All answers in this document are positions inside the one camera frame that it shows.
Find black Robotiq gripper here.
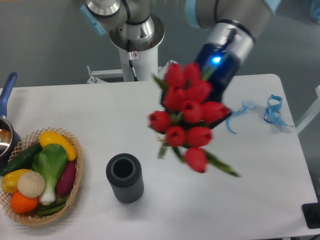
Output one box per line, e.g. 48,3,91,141
195,43,240,129

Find red tulip bouquet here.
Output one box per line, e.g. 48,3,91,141
148,63,240,178

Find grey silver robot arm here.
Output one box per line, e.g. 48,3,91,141
78,0,281,78

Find dark grey ribbed vase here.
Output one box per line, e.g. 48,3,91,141
105,153,144,204

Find blue curved ribbon strip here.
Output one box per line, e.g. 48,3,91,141
225,100,256,135

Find blue knotted ribbon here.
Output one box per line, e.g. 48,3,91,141
263,94,294,127

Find black device at edge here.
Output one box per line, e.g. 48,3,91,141
301,202,320,229

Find purple sweet potato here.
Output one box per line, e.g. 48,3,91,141
56,161,77,196

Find blue object top right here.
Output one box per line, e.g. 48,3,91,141
310,0,320,24

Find yellow squash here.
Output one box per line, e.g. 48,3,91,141
39,130,77,161

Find green bok choy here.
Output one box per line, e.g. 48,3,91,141
31,143,68,206

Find green bean pods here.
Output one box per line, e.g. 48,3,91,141
35,198,67,217

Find green cucumber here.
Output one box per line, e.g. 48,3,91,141
0,142,43,177

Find woven wicker basket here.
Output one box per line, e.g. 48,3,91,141
0,127,84,226

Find orange fruit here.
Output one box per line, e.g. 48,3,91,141
10,191,39,214

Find yellow bell pepper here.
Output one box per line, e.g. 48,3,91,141
1,169,32,194

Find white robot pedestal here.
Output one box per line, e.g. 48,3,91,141
87,44,176,84

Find white frame at right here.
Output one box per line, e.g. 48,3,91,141
295,85,320,135

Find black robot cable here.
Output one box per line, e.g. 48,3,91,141
126,39,139,82

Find blue handled saucepan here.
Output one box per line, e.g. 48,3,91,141
0,72,21,171

